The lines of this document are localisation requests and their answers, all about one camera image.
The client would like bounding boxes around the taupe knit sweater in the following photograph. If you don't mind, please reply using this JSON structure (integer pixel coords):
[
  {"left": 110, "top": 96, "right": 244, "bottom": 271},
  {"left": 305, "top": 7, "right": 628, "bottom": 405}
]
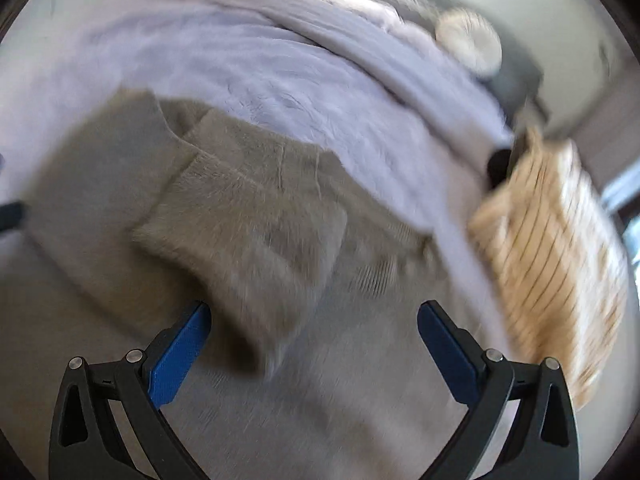
[{"left": 0, "top": 86, "right": 511, "bottom": 480}]

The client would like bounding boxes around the cream striped garment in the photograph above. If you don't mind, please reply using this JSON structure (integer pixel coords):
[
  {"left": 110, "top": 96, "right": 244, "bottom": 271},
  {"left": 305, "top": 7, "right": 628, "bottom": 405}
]
[{"left": 468, "top": 129, "right": 629, "bottom": 410}]

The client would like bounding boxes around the lavender plush bed blanket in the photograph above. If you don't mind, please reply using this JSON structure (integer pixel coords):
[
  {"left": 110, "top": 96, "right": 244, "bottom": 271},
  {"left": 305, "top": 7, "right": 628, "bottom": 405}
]
[{"left": 1, "top": 0, "right": 509, "bottom": 348}]

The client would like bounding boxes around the round white cushion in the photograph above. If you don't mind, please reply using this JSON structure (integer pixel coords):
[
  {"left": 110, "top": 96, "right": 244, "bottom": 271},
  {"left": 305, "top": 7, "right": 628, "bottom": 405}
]
[{"left": 435, "top": 9, "right": 503, "bottom": 79}]

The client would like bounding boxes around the grey folded duvet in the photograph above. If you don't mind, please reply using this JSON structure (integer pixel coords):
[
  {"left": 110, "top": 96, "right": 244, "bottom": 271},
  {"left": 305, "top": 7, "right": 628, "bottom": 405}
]
[{"left": 114, "top": 0, "right": 516, "bottom": 162}]

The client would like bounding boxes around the grey quilted headboard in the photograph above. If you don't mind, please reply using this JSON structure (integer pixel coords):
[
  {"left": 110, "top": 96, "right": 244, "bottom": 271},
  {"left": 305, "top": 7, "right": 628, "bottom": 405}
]
[{"left": 278, "top": 0, "right": 551, "bottom": 126}]

